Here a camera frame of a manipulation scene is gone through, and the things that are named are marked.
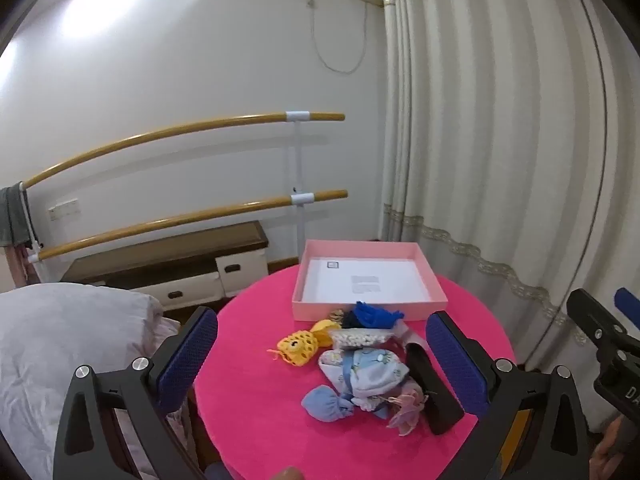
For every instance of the black case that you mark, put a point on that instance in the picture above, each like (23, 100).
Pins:
(432, 390)

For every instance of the person's right hand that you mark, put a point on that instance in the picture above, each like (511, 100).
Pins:
(609, 437)

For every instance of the pink cardboard box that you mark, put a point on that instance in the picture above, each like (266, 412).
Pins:
(350, 311)

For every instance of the pink round tablecloth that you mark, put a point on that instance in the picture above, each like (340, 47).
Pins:
(260, 410)

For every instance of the white wall socket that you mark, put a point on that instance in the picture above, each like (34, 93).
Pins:
(64, 209)

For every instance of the leopard print scrunchie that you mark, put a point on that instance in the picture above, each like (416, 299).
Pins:
(336, 316)

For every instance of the white paper sheet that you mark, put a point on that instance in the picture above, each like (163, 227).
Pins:
(370, 280)

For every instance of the bag of cotton swabs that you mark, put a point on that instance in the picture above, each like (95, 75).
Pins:
(360, 338)

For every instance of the short wooden ballet barre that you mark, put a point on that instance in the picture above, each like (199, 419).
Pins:
(200, 215)

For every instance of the yellow crocheted toy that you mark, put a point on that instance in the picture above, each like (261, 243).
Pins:
(300, 347)

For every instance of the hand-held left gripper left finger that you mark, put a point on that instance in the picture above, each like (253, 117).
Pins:
(187, 355)

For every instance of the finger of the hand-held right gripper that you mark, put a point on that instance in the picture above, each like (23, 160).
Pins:
(592, 317)
(629, 307)

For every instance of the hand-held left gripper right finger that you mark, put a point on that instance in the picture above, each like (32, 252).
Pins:
(457, 365)

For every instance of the long wooden ballet barre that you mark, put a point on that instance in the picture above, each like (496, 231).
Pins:
(175, 129)

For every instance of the blue baby mitten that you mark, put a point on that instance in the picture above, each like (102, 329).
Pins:
(325, 404)

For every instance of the grey hanging cloth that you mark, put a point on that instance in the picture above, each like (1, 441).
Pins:
(15, 215)

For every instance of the white quilt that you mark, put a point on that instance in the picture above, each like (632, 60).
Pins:
(60, 340)

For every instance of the brown and white bench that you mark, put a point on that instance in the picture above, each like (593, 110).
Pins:
(175, 250)

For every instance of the white curtain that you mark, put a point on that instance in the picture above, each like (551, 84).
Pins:
(500, 135)

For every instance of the blue knitted cloth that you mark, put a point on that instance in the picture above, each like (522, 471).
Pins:
(372, 316)

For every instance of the light blue baby hat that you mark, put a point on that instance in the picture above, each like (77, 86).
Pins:
(370, 372)

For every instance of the pink hanging cloth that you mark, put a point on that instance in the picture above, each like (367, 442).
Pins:
(17, 265)

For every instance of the white barre post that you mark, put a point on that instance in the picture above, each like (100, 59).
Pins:
(300, 160)

